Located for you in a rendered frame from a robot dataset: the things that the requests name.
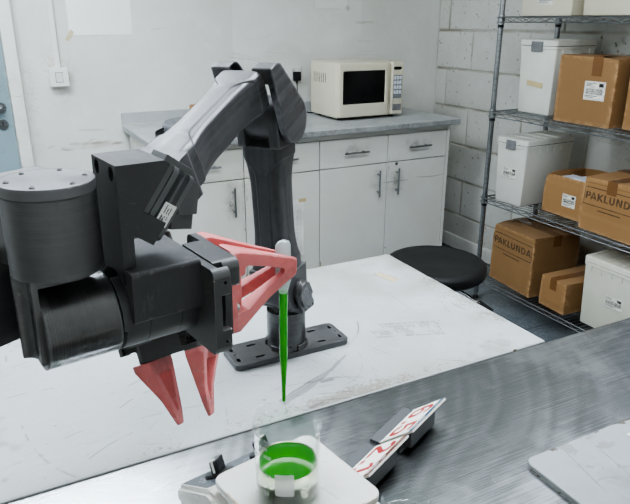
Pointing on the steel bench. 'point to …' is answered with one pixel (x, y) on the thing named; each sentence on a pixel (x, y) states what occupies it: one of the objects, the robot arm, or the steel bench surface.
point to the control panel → (215, 478)
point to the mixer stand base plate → (601, 465)
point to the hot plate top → (343, 477)
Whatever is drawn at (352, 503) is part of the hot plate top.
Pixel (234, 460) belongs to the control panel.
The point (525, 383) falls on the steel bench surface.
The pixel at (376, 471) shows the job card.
